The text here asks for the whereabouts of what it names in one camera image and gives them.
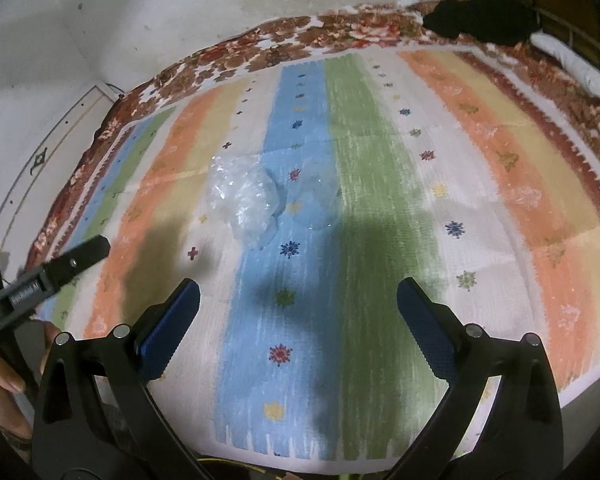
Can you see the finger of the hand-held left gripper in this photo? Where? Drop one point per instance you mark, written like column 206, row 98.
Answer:
column 80, row 259

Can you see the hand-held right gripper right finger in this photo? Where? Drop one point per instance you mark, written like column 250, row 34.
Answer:
column 426, row 336

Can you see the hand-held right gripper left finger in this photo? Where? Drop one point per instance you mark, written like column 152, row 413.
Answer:
column 167, row 336

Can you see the clear bubble wrap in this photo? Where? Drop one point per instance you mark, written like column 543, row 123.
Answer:
column 242, row 200

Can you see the clear round plastic lid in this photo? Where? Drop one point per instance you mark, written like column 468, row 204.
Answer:
column 312, row 205

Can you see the striped colourful blanket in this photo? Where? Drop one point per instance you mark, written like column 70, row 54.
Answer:
column 380, row 210

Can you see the metal wristwatch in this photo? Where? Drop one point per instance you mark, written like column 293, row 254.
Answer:
column 17, row 440

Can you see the white rolled cloth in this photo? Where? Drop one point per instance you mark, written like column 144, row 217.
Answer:
column 575, row 65

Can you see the black cloth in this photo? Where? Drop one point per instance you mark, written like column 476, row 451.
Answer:
column 480, row 20

